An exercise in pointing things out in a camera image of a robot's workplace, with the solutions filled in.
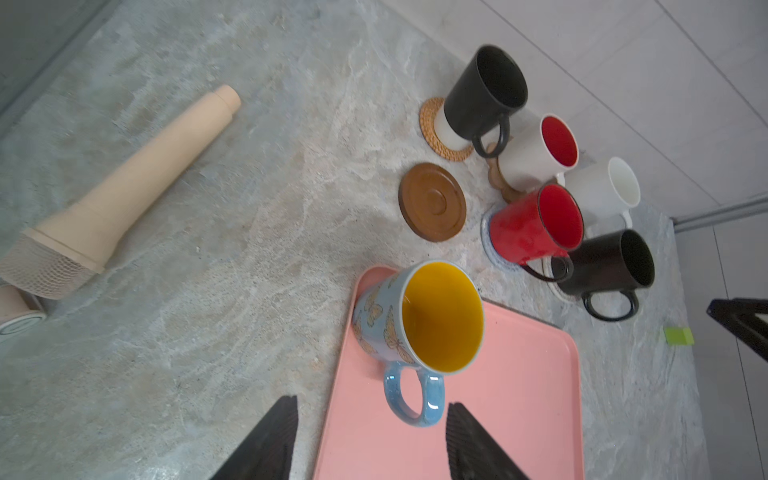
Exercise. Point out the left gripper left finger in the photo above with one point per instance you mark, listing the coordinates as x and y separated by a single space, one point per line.
267 451

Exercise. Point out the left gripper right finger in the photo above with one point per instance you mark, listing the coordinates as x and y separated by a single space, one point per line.
472 452

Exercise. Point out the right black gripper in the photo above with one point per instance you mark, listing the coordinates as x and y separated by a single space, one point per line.
744 318

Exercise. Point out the black mug front row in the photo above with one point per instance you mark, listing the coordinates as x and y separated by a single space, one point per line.
617 262

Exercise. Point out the black mug row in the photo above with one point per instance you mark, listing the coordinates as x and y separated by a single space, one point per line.
477 110
617 262

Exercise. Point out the blue mug yellow inside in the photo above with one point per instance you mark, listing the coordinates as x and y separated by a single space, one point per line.
423 323

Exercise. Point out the red mug front row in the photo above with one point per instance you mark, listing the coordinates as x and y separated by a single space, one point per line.
545 223

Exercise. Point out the grey felt round coaster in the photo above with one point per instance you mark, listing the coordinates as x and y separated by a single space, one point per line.
494 257

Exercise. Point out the brown wooden coaster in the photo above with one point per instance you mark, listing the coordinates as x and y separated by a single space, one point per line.
432 202

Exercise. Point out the white mug red inside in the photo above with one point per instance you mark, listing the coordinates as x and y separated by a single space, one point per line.
538 154

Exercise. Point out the cork paw print coaster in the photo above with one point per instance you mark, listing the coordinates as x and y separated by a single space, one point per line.
497 181

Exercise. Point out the black mug back row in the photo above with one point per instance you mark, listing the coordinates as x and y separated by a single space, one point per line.
477 110

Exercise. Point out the woven rattan coaster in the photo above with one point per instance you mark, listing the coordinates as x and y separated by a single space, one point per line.
427 114

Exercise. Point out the white lace coaster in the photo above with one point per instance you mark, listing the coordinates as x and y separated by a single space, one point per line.
547 270

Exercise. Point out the pink silicone tray mat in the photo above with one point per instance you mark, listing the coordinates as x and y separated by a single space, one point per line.
523 387

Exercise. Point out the wooden rolling pin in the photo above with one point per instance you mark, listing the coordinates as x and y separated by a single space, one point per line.
66 250

